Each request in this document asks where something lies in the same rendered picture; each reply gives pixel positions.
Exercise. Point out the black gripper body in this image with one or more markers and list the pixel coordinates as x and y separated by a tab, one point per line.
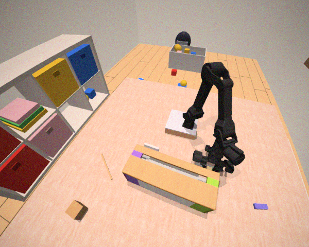
214	158

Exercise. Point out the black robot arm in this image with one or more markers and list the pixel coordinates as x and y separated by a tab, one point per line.
224	127

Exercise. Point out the purple rectangular block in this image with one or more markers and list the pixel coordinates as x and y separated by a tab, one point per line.
260	206

